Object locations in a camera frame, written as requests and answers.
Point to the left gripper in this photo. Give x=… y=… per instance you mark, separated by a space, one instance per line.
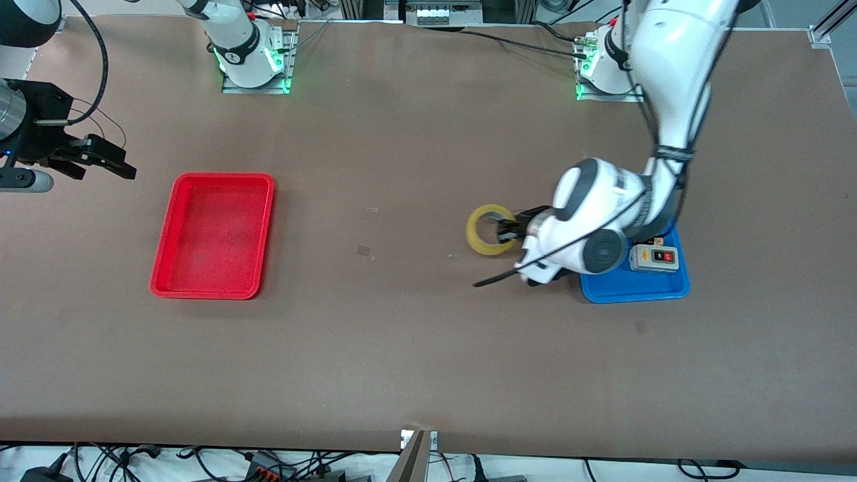
x=521 y=225

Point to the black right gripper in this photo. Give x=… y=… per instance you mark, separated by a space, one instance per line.
x=41 y=124

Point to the yellowish clear tape roll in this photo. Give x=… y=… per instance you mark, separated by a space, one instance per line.
x=477 y=241

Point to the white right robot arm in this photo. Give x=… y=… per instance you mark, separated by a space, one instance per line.
x=238 y=40

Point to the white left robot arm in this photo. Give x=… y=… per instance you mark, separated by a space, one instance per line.
x=676 y=53

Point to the brown tape patch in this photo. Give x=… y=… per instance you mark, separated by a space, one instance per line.
x=365 y=252

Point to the blue plastic tray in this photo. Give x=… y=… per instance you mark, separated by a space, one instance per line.
x=636 y=288

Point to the red plastic tray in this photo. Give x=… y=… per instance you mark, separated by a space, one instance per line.
x=214 y=234

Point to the white power strip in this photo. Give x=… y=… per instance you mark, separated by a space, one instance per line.
x=445 y=15

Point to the aluminium profile bar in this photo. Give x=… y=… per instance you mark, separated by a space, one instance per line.
x=412 y=462
x=830 y=23

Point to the black power adapter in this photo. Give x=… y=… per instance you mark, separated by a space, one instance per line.
x=47 y=475

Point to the orange black connector box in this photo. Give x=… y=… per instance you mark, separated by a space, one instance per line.
x=268 y=468

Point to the grey on-off switch box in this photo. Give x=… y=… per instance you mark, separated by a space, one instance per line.
x=653 y=258

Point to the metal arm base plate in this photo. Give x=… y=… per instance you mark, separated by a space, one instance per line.
x=258 y=90
x=606 y=97

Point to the aluminium frame post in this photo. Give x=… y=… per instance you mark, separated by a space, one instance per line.
x=365 y=8

